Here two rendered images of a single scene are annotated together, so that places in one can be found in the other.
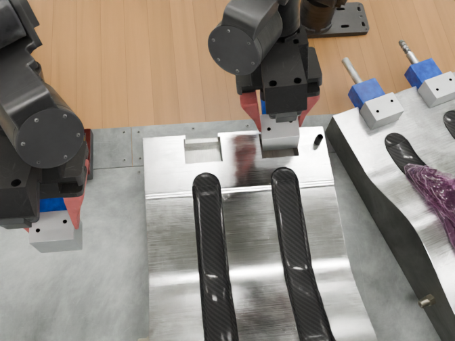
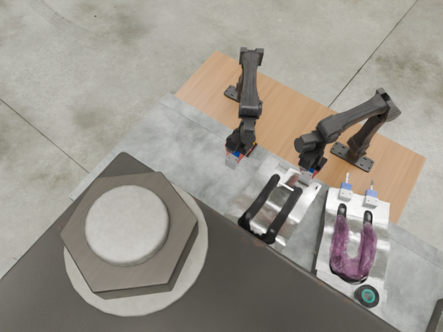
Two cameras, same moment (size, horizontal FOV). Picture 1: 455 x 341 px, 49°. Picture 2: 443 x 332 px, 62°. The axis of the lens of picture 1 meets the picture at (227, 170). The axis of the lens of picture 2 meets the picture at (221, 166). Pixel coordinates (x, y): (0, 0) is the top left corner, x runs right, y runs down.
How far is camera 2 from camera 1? 0.94 m
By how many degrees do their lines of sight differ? 19
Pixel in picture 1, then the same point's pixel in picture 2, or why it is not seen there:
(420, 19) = (392, 180)
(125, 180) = (256, 164)
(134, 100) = (275, 143)
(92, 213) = (241, 166)
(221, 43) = (296, 141)
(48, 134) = (248, 137)
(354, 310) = (289, 231)
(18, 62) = (252, 120)
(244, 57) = (300, 148)
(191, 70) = not seen: hidden behind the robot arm
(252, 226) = (279, 195)
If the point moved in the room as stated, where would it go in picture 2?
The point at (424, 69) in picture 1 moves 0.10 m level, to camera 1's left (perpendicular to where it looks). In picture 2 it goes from (371, 193) to (353, 177)
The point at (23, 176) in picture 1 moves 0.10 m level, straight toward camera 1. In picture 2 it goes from (237, 141) to (239, 165)
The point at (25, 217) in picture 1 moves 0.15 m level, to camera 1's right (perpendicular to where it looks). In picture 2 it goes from (232, 150) to (260, 176)
